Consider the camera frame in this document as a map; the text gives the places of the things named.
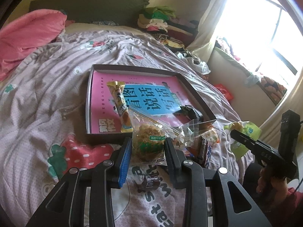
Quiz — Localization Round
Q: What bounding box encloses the green white snack packet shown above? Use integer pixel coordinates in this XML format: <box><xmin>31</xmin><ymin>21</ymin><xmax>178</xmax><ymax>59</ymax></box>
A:
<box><xmin>223</xmin><ymin>120</ymin><xmax>263</xmax><ymax>160</ymax></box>

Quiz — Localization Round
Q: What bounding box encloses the dark chocolate bar wrapper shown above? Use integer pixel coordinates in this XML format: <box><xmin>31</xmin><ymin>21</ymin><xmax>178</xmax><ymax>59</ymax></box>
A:
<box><xmin>197</xmin><ymin>137</ymin><xmax>212</xmax><ymax>168</ymax></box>

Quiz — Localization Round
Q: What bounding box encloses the clear meat floss cake bag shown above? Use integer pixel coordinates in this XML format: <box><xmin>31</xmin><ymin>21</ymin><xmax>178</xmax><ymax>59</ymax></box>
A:
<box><xmin>128</xmin><ymin>106</ymin><xmax>185</xmax><ymax>166</ymax></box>

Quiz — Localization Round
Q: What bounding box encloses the person's right hand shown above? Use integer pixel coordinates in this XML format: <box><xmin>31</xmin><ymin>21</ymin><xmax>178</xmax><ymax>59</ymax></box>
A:
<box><xmin>256</xmin><ymin>166</ymin><xmax>288</xmax><ymax>212</ymax></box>

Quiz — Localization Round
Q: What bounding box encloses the clear orange snack bag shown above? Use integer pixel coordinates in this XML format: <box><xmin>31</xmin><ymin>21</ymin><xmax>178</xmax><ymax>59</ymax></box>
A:
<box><xmin>173</xmin><ymin>120</ymin><xmax>219</xmax><ymax>158</ymax></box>

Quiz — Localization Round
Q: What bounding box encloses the small dark wrapped candy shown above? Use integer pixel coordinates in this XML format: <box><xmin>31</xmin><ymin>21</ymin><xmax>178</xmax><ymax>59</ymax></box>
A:
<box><xmin>135</xmin><ymin>174</ymin><xmax>161</xmax><ymax>193</ymax></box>

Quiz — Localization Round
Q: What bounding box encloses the red plastic bag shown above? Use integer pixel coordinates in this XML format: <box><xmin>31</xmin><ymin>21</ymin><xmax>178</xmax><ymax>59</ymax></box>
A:
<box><xmin>214</xmin><ymin>84</ymin><xmax>234</xmax><ymax>102</ymax></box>

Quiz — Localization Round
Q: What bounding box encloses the black snack packet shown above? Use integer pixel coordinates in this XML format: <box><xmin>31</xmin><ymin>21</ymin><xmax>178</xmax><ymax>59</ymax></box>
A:
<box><xmin>173</xmin><ymin>105</ymin><xmax>204</xmax><ymax>124</ymax></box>

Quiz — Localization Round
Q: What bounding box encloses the strawberry print lilac quilt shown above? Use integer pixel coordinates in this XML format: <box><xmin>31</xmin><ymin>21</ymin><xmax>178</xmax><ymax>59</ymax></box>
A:
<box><xmin>1</xmin><ymin>30</ymin><xmax>254</xmax><ymax>226</ymax></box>

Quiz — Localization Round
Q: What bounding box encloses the shallow dark cardboard box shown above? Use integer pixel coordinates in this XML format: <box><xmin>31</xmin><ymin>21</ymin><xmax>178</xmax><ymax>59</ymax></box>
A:
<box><xmin>85</xmin><ymin>65</ymin><xmax>216</xmax><ymax>143</ymax></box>

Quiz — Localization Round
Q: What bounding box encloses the white curtain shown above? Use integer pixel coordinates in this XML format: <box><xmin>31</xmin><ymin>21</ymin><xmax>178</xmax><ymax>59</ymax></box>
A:
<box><xmin>187</xmin><ymin>0</ymin><xmax>227</xmax><ymax>63</ymax></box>

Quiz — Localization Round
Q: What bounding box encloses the yellow cartoon snack stick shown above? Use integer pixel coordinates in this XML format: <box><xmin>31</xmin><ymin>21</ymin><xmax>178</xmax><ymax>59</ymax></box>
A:
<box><xmin>107</xmin><ymin>81</ymin><xmax>134</xmax><ymax>133</ymax></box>

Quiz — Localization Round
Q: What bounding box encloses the pile of folded clothes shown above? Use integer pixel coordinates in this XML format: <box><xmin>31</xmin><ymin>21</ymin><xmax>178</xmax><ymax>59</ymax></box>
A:
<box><xmin>137</xmin><ymin>6</ymin><xmax>198</xmax><ymax>52</ymax></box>

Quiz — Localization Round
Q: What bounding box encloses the pink blanket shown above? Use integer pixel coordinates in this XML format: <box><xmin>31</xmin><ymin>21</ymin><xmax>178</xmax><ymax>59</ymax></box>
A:
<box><xmin>1</xmin><ymin>9</ymin><xmax>67</xmax><ymax>81</ymax></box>

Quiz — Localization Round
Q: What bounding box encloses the dark grey headboard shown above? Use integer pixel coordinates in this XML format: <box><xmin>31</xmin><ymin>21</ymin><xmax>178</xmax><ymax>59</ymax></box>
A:
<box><xmin>29</xmin><ymin>0</ymin><xmax>149</xmax><ymax>27</ymax></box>

